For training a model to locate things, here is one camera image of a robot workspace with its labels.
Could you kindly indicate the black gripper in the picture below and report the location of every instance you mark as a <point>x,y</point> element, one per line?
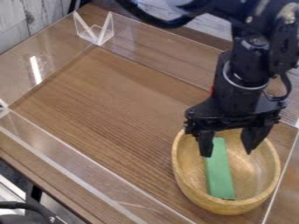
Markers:
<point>239,105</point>

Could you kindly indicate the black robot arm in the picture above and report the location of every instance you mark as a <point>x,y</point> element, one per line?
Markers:
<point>265,30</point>

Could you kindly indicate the green rectangular block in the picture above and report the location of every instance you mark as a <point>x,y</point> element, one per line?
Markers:
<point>218,172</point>

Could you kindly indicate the brown wooden bowl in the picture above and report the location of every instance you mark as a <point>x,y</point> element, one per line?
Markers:
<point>255,173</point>

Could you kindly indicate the red knitted strawberry toy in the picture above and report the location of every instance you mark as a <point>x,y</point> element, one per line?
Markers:
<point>211,90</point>

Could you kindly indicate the clear acrylic corner bracket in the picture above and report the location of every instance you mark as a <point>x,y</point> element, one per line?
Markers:
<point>95,34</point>

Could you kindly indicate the clear acrylic tray wall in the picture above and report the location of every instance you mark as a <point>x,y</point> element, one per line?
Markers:
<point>95,192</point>

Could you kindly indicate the black table clamp mount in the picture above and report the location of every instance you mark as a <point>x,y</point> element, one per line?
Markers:
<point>48,217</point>

